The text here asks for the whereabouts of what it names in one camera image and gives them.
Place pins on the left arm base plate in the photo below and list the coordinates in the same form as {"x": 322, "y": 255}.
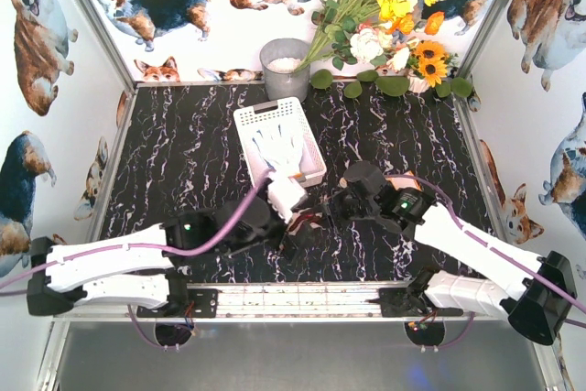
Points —
{"x": 199, "y": 303}

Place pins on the blue dotted glove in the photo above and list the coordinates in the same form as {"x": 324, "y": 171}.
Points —
{"x": 281, "y": 148}

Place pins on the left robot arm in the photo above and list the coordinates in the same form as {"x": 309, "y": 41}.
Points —
{"x": 143, "y": 268}

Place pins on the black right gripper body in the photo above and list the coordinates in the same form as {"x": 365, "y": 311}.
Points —
{"x": 344, "y": 203}

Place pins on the beige knit glove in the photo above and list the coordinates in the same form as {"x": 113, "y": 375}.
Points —
{"x": 303, "y": 233}

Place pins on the artificial flower bouquet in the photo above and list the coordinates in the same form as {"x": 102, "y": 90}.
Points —
{"x": 392, "y": 40}

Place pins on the white perforated storage basket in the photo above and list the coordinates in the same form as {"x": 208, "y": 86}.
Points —
{"x": 288, "y": 112}

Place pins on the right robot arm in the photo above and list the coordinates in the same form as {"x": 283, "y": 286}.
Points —
{"x": 532, "y": 292}

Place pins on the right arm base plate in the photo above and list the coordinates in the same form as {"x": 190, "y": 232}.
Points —
{"x": 397, "y": 302}

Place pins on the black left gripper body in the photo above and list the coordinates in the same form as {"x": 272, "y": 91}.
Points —
{"x": 284, "y": 230}

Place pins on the orange dotted glove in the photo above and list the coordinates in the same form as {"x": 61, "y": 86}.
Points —
{"x": 400, "y": 182}

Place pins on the grey metal bucket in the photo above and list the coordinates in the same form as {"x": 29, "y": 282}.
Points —
{"x": 283, "y": 73}

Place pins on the aluminium front rail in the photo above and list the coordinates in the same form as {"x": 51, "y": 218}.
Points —
{"x": 348, "y": 300}

